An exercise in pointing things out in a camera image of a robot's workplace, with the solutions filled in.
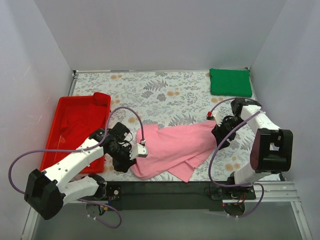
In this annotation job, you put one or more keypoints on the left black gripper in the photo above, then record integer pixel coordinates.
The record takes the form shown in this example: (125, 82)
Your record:
(124, 161)

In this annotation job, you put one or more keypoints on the red t shirt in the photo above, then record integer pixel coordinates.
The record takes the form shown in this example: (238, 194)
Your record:
(83, 115)

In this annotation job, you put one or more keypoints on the aluminium frame rail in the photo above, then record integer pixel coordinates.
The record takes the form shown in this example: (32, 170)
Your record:
(275, 214)

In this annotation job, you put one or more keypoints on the red plastic tray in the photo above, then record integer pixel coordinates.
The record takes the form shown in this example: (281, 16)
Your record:
(54, 137)

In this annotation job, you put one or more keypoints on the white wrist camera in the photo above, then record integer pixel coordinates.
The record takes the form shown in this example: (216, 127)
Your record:
(138, 151)
(215, 116)

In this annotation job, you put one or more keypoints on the pink t shirt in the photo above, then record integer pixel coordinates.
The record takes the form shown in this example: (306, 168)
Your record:
(178, 150)

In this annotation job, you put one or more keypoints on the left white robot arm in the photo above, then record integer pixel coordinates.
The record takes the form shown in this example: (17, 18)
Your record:
(49, 190)

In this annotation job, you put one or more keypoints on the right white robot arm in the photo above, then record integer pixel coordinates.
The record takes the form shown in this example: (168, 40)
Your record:
(271, 151)

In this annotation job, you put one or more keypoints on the folded green t shirt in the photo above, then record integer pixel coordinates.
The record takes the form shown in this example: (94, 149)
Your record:
(227, 82)

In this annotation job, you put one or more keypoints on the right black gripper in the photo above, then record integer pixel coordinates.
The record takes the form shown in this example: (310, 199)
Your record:
(220, 133)

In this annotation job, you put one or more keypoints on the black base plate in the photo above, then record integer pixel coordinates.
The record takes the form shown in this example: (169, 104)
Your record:
(171, 195)

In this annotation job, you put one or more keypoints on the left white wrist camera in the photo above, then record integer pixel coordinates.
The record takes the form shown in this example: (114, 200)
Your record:
(138, 151)

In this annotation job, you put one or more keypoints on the floral tablecloth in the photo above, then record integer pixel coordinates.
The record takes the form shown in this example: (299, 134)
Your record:
(168, 98)

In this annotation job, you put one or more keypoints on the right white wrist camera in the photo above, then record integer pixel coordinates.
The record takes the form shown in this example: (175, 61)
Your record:
(215, 116)

